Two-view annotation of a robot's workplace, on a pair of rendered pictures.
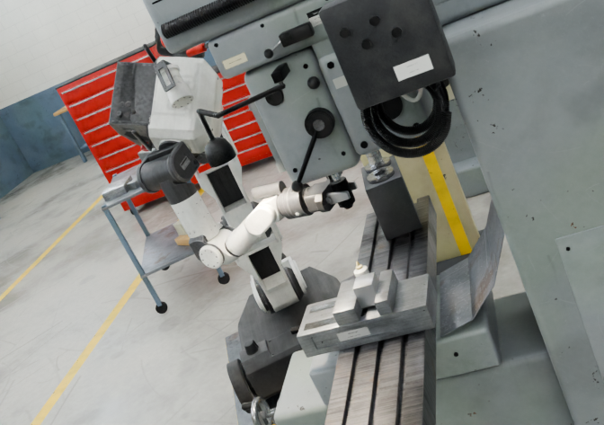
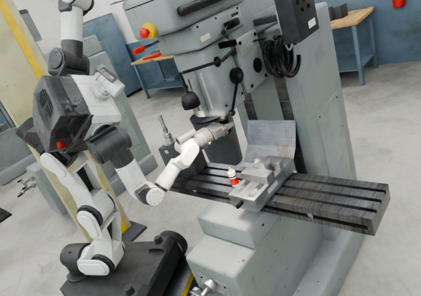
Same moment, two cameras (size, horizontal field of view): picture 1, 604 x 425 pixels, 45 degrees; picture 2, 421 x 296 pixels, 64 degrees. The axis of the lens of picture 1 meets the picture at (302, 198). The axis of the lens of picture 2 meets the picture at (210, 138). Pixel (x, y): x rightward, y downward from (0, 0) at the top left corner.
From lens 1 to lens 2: 173 cm
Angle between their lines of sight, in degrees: 58
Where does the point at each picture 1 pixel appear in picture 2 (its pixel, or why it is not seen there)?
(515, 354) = not seen: hidden behind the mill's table
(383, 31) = (305, 4)
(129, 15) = not seen: outside the picture
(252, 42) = (212, 27)
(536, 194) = (311, 94)
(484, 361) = not seen: hidden behind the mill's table
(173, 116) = (103, 107)
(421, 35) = (312, 9)
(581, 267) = (322, 124)
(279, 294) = (117, 254)
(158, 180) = (115, 148)
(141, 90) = (71, 92)
